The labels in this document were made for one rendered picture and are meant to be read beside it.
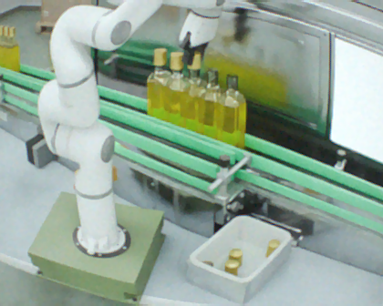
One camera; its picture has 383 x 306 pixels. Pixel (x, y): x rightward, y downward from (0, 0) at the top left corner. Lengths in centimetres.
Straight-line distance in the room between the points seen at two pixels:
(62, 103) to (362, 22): 76
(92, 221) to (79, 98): 32
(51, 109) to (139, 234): 42
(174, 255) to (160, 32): 70
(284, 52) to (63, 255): 78
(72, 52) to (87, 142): 22
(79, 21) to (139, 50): 83
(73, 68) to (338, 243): 80
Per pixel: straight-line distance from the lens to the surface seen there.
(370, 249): 136
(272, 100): 153
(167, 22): 170
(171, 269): 139
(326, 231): 139
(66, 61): 103
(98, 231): 128
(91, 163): 116
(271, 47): 147
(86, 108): 109
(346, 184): 140
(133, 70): 186
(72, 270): 128
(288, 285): 135
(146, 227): 139
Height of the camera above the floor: 170
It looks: 31 degrees down
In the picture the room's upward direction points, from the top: straight up
